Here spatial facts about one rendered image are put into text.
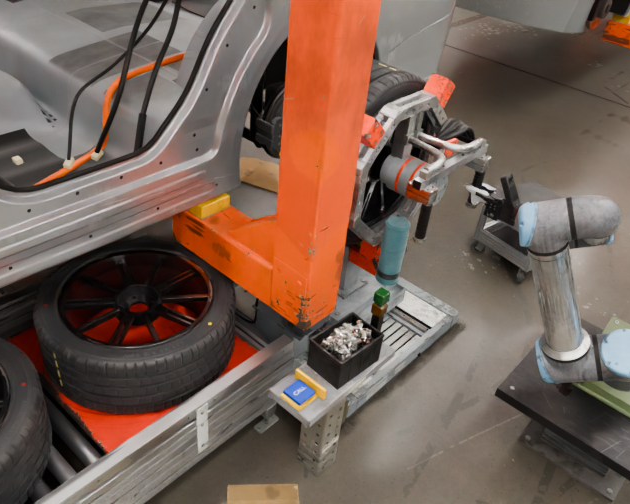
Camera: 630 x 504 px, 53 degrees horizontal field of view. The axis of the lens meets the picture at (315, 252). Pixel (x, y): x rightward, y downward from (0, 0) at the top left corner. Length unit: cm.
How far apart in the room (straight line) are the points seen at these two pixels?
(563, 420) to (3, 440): 172
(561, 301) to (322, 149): 83
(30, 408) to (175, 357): 42
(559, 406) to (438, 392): 52
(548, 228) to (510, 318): 141
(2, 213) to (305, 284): 86
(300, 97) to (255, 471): 131
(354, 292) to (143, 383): 105
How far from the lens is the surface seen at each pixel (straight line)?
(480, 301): 318
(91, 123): 249
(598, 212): 179
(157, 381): 204
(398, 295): 283
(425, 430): 254
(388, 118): 210
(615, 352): 219
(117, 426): 214
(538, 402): 237
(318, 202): 175
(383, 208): 251
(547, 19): 472
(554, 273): 189
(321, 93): 162
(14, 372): 204
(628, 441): 240
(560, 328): 207
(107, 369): 201
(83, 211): 193
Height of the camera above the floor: 193
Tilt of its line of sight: 36 degrees down
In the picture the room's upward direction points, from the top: 6 degrees clockwise
